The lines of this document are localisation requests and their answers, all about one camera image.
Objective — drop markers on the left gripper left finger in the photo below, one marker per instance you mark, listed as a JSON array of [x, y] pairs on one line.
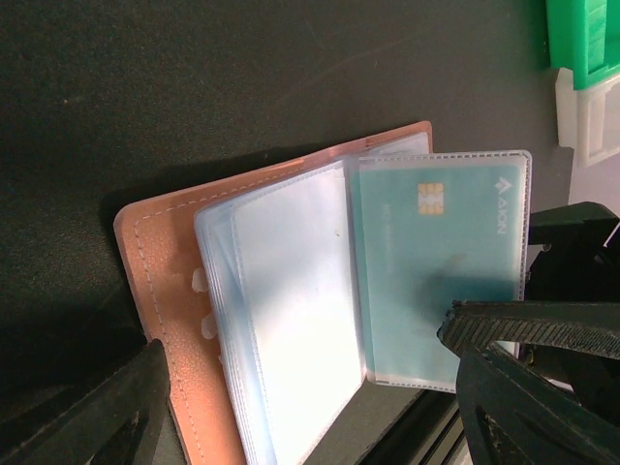
[[114, 417]]

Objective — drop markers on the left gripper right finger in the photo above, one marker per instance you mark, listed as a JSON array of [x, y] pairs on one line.
[[511, 415]]

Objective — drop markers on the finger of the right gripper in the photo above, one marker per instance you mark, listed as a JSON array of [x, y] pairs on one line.
[[584, 327], [579, 260]]

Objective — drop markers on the brown leather card holder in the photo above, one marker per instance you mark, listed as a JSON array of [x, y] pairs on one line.
[[250, 282]]

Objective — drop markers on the clear plastic bin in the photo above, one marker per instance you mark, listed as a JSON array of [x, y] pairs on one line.
[[588, 119]]

